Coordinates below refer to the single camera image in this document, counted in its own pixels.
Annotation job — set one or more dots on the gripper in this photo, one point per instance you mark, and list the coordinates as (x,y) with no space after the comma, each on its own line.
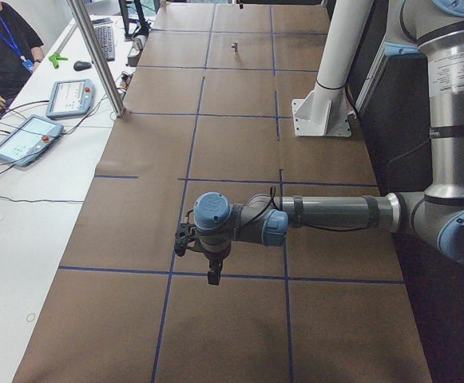
(215,259)

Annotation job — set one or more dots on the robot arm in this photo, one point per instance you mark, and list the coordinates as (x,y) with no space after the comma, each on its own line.
(433,29)

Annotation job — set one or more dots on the far teach pendant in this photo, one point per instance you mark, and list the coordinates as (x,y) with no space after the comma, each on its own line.
(70,99)

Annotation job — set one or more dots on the teach pendant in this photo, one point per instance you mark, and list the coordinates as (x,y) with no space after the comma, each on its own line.
(30,140)
(70,99)

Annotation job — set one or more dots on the near teach pendant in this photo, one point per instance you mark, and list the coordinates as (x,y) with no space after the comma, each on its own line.
(30,140)

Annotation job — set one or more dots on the black computer mouse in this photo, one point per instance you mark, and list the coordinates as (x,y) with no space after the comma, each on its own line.
(81,65)

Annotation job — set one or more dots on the black monitor stand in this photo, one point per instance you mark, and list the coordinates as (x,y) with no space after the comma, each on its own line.
(134,27)

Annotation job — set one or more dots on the black keyboard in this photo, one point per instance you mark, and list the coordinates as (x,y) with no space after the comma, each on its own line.
(105,39)

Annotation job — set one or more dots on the green plastic clamp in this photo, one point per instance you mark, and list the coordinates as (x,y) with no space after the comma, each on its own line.
(56,58)

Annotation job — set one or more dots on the seated person in black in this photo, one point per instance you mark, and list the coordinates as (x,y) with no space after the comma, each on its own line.
(21,53)

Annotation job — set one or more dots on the white mounting post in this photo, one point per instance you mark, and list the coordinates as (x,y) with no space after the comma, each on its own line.
(323,112)

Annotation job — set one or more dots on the aluminium frame post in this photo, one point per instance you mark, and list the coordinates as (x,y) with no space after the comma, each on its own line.
(84,24)

